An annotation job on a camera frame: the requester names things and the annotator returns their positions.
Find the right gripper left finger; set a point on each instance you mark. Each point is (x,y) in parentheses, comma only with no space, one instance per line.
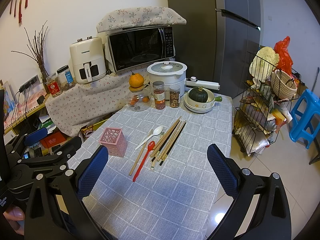
(89,170)

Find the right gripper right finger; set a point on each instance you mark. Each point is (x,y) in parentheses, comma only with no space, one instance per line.
(224,170)

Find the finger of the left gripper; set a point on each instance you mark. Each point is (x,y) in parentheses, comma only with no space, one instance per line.
(36,136)

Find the black chopstick gold band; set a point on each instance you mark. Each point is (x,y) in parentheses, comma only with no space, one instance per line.
(161,162)

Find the disposable chopsticks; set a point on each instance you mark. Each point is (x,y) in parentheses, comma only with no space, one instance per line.
(160,152)

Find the lone light wooden chopstick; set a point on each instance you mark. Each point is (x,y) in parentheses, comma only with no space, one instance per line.
(139,155)

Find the person's left hand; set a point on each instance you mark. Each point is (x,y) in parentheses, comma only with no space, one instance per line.
(14,215)

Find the floral side table cloth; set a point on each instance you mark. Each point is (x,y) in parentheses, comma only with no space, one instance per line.
(76,107)

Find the pink perforated utensil holder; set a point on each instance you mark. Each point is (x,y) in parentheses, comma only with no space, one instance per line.
(113,139)

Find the red label glass jar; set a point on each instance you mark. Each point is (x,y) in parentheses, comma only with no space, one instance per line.
(54,85)

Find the red plastic spoon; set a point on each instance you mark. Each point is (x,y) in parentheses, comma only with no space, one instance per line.
(151,145)

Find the grey checked tablecloth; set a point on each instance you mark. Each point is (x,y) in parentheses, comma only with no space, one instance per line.
(172,201)

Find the blue label glass jar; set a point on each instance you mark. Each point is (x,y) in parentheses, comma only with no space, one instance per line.
(65,77)

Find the stacked white plates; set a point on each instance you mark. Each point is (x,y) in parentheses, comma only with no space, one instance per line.
(199,109)

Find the light bamboo chopstick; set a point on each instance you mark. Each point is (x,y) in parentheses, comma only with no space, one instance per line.
(163,139)

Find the white plastic spoon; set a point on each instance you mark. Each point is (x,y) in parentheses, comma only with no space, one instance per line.
(156,132)

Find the green kabocha squash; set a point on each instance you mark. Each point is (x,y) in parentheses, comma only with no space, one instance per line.
(198,94)

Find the glass jar with kumquats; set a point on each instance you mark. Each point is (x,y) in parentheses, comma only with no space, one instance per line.
(139,99)

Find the dried branches in vase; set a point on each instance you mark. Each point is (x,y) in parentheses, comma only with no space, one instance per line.
(36,47)

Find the blue plastic stool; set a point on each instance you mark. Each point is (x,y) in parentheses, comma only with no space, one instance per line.
(301,122)

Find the white air fryer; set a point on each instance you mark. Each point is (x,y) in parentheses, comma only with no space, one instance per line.
(88,60)

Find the dried slices jar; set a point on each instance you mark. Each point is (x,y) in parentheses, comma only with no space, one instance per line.
(174,96)

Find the large orange on jar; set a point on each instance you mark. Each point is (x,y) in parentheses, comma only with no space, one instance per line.
(136,80)

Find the woven basket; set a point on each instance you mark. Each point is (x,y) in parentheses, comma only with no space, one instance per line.
(283,85)

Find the red spice jar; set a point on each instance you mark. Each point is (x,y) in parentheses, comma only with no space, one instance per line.
(159,94)

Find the white electric cooking pot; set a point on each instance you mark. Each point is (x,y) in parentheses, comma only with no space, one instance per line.
(174,73)

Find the red plastic bag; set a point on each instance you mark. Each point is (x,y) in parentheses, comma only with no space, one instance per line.
(285,62)

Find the black microwave oven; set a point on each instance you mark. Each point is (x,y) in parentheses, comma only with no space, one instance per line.
(138,46)

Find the red chinese knot decoration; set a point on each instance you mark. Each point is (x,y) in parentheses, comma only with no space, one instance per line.
(16,8)

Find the dark grey refrigerator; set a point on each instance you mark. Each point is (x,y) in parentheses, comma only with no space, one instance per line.
(217,39)

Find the floral microwave cover cloth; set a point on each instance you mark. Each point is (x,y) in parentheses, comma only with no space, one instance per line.
(139,17)

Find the cream bowl green handle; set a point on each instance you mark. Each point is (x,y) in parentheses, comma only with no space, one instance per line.
(211,98)

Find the black wire storage rack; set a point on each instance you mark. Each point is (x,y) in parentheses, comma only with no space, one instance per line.
(260,114)

